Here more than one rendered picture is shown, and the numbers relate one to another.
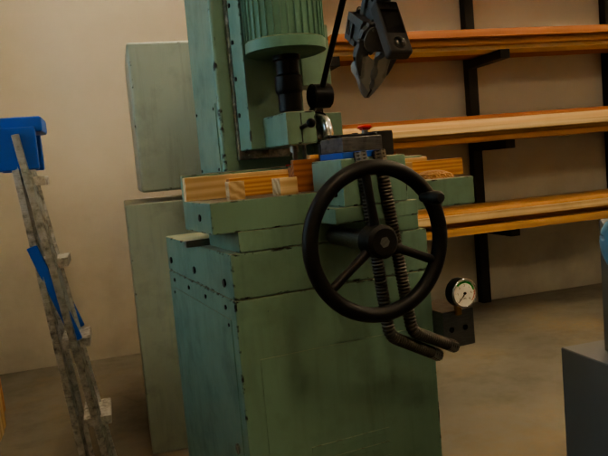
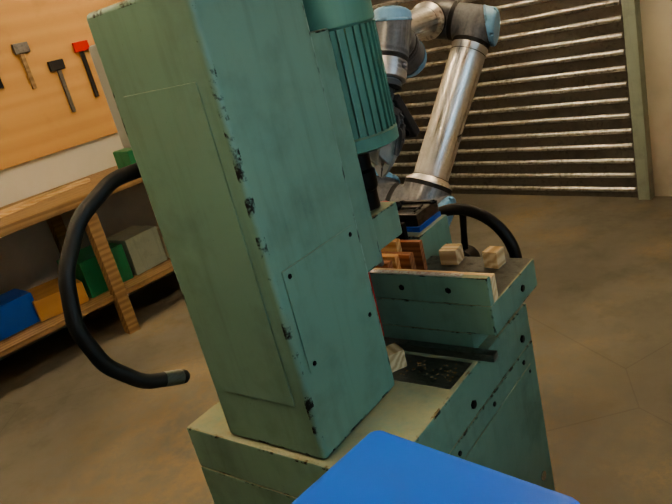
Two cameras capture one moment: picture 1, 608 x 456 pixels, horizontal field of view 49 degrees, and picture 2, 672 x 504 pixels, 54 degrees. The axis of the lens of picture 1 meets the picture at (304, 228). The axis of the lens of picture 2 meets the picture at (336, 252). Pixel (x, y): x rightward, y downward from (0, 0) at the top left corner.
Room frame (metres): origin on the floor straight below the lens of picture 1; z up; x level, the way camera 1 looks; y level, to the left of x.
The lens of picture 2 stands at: (2.11, 1.09, 1.44)
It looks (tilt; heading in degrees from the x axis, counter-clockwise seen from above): 19 degrees down; 244
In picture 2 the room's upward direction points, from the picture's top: 14 degrees counter-clockwise
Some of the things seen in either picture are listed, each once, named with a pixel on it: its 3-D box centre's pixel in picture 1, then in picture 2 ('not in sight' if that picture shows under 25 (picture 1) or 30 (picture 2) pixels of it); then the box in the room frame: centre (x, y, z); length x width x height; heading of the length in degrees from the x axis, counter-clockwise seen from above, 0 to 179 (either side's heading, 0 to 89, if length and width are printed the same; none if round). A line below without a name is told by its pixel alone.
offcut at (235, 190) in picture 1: (234, 190); (494, 257); (1.31, 0.13, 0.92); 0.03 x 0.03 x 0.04; 18
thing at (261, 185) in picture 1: (353, 175); not in sight; (1.55, -0.12, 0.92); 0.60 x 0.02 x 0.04; 113
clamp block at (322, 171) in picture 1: (358, 180); (410, 243); (1.34, -0.12, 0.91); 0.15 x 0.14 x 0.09; 113
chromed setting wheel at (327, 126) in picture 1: (319, 137); not in sight; (1.66, -0.06, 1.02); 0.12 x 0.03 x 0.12; 23
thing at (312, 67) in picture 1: (308, 58); not in sight; (1.75, -0.05, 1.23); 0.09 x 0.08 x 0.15; 23
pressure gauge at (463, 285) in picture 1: (460, 296); not in sight; (1.40, -0.32, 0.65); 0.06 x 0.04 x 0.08; 113
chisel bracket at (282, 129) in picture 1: (289, 133); (366, 234); (1.51, 0.01, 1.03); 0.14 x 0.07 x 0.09; 23
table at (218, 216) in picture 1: (341, 202); (395, 276); (1.42, -0.08, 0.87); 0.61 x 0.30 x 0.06; 113
